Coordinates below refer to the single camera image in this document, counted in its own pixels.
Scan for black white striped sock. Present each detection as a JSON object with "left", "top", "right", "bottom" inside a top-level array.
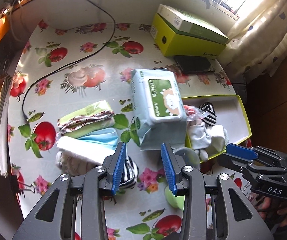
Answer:
[
  {"left": 199, "top": 102, "right": 217, "bottom": 126},
  {"left": 120, "top": 155, "right": 139, "bottom": 189}
]

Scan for grey white knit glove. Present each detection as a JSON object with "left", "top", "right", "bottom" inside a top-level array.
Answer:
[{"left": 187, "top": 121, "right": 212, "bottom": 161}]

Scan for cream striped towel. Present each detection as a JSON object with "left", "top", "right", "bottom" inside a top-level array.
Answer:
[{"left": 55, "top": 137, "right": 116, "bottom": 176}]

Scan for clear plastic wrapper red print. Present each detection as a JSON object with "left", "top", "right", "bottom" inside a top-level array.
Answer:
[{"left": 184, "top": 105, "right": 205, "bottom": 123}]

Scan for person's right hand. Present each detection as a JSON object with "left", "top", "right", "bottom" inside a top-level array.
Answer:
[{"left": 256, "top": 197, "right": 287, "bottom": 227}]

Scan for round plastic container lid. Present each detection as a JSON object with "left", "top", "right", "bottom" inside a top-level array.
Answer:
[{"left": 174, "top": 147, "right": 200, "bottom": 170}]

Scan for folded light blue cloth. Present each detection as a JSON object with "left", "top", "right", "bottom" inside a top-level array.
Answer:
[{"left": 78, "top": 127, "right": 118, "bottom": 147}]

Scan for folded green patterned cloths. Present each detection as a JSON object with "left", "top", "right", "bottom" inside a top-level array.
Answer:
[{"left": 57, "top": 100, "right": 115, "bottom": 139}]

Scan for baby wipes pack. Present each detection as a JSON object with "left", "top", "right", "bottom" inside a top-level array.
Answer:
[{"left": 130, "top": 69, "right": 187, "bottom": 151}]

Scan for black binder clip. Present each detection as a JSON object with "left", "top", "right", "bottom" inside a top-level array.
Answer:
[{"left": 9, "top": 175, "right": 35, "bottom": 194}]

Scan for black phone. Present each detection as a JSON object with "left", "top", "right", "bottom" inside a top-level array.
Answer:
[{"left": 173, "top": 55, "right": 215, "bottom": 75}]

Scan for dotted white curtain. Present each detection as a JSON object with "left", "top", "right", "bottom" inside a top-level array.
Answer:
[{"left": 218, "top": 0, "right": 287, "bottom": 82}]

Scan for yellow-green shoebox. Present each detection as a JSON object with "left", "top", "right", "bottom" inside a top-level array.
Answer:
[{"left": 150, "top": 13, "right": 226, "bottom": 59}]

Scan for white green flat box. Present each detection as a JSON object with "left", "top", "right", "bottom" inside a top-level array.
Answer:
[{"left": 157, "top": 4, "right": 228, "bottom": 44}]

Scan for black cable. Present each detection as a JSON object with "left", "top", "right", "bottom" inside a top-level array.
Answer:
[{"left": 21, "top": 0, "right": 116, "bottom": 123}]

